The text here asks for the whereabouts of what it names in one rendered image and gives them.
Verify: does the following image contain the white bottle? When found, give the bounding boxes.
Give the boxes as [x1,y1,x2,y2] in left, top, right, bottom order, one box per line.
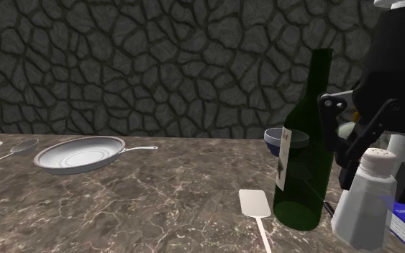
[387,134,405,177]

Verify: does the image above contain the silver frying pan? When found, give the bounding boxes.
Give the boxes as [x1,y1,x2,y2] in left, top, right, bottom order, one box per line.
[33,135,159,175]

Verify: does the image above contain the grey ladle black handle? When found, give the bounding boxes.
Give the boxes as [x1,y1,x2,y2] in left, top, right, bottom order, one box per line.
[0,138,40,173]

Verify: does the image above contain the blue bowl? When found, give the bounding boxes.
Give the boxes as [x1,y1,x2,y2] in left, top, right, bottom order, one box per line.
[263,127,310,158]

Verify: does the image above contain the dark green glass bottle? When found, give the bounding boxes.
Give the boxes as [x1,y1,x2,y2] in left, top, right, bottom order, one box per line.
[273,48,337,231]

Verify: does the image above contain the clear salt shaker white cap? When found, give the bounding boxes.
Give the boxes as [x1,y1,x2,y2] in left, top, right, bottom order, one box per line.
[331,147,398,252]

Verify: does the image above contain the thin black stick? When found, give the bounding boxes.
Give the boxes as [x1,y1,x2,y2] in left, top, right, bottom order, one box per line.
[322,201,335,217]

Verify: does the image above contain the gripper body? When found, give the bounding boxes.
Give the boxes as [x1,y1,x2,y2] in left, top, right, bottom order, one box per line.
[351,2,405,137]

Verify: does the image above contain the white spatula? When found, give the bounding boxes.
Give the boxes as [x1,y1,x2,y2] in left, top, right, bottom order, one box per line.
[238,189,273,253]

